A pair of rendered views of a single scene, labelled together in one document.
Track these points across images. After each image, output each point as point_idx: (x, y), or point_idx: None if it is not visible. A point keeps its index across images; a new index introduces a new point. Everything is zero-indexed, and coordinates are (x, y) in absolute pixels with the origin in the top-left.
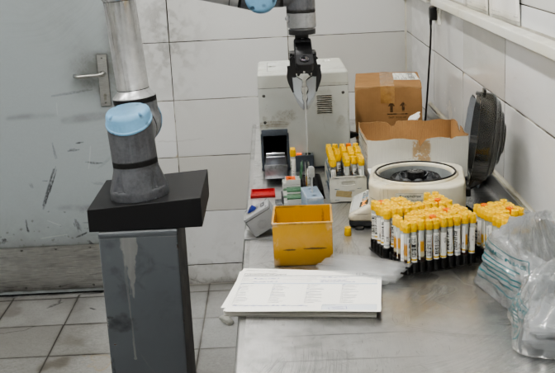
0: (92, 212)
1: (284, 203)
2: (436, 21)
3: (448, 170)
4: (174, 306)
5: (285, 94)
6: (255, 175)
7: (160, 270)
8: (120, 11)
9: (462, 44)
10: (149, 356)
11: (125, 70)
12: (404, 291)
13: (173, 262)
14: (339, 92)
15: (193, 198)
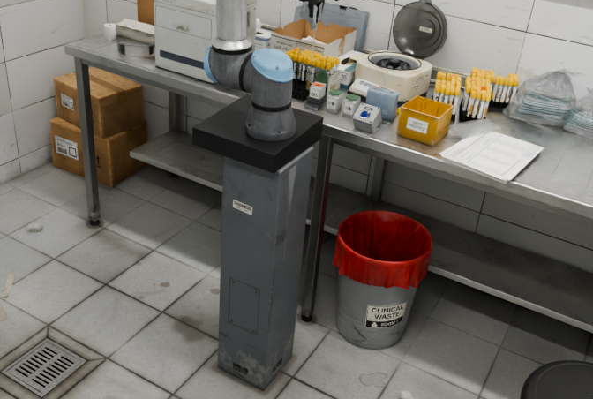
0: (277, 155)
1: (354, 103)
2: None
3: (396, 56)
4: (304, 207)
5: None
6: (221, 89)
7: (303, 183)
8: None
9: None
10: (289, 253)
11: (243, 19)
12: (508, 134)
13: (309, 174)
14: (253, 8)
15: (320, 118)
